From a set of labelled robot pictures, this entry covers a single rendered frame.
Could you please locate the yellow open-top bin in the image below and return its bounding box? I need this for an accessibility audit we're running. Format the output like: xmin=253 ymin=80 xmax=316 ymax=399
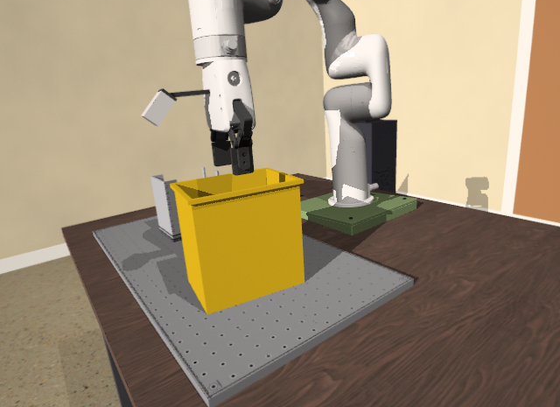
xmin=170 ymin=167 xmax=305 ymax=314

